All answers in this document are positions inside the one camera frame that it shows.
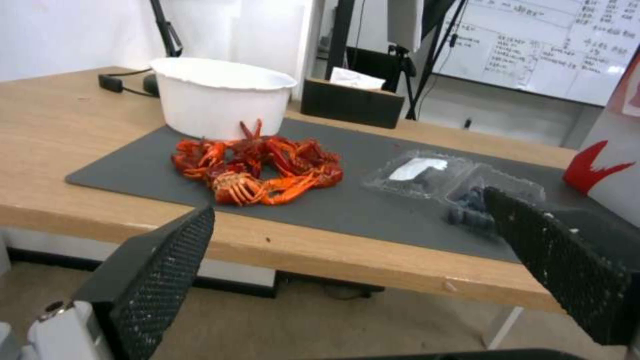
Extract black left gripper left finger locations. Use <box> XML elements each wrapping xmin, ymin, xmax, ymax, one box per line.
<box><xmin>20</xmin><ymin>204</ymin><xmax>217</xmax><ymax>360</ymax></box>

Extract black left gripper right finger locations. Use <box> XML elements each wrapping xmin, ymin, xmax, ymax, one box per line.
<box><xmin>482</xmin><ymin>186</ymin><xmax>634</xmax><ymax>346</ymax></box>

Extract white red takeout bag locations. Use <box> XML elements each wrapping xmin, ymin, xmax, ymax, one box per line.
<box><xmin>563</xmin><ymin>45</ymin><xmax>640</xmax><ymax>200</ymax></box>

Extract clear plastic takeout container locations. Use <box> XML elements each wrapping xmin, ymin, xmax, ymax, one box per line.
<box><xmin>359</xmin><ymin>148</ymin><xmax>547</xmax><ymax>234</ymax></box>

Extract white table leg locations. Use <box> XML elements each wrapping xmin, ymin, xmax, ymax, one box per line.
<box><xmin>481</xmin><ymin>305</ymin><xmax>525</xmax><ymax>350</ymax></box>

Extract blueberries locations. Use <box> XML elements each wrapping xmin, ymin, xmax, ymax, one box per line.
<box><xmin>445</xmin><ymin>185</ymin><xmax>502</xmax><ymax>236</ymax></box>

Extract red cooked crayfish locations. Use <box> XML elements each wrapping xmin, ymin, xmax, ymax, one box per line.
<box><xmin>171</xmin><ymin>137</ymin><xmax>232</xmax><ymax>182</ymax></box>
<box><xmin>267</xmin><ymin>137</ymin><xmax>345</xmax><ymax>190</ymax></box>
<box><xmin>209</xmin><ymin>170</ymin><xmax>321</xmax><ymax>206</ymax></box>
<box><xmin>230</xmin><ymin>118</ymin><xmax>274</xmax><ymax>177</ymax></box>

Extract dark grey table mat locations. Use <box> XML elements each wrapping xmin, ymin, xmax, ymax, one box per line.
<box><xmin>64</xmin><ymin>116</ymin><xmax>640</xmax><ymax>265</ymax></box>

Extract white round plastic tub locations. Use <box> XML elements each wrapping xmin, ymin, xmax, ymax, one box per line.
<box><xmin>149</xmin><ymin>57</ymin><xmax>298</xmax><ymax>140</ymax></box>

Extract black power adapter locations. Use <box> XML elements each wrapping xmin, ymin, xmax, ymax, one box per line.
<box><xmin>97</xmin><ymin>73</ymin><xmax>126</xmax><ymax>94</ymax></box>

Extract whiteboard with writing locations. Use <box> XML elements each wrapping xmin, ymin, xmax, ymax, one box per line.
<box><xmin>428</xmin><ymin>0</ymin><xmax>640</xmax><ymax>110</ymax></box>

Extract black tripod stand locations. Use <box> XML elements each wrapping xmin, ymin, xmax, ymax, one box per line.
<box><xmin>387</xmin><ymin>0</ymin><xmax>472</xmax><ymax>122</ymax></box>

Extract black open box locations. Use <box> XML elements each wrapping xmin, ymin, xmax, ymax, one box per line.
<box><xmin>299</xmin><ymin>76</ymin><xmax>407</xmax><ymax>131</ymax></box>

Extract white crumpled paper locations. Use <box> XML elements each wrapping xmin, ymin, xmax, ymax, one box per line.
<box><xmin>329</xmin><ymin>67</ymin><xmax>387</xmax><ymax>92</ymax></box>

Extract black cable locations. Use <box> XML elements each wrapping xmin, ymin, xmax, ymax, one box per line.
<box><xmin>117</xmin><ymin>67</ymin><xmax>162</xmax><ymax>98</ymax></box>

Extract black upright frame post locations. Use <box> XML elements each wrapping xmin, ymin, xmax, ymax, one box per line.
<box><xmin>326</xmin><ymin>0</ymin><xmax>362</xmax><ymax>80</ymax></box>

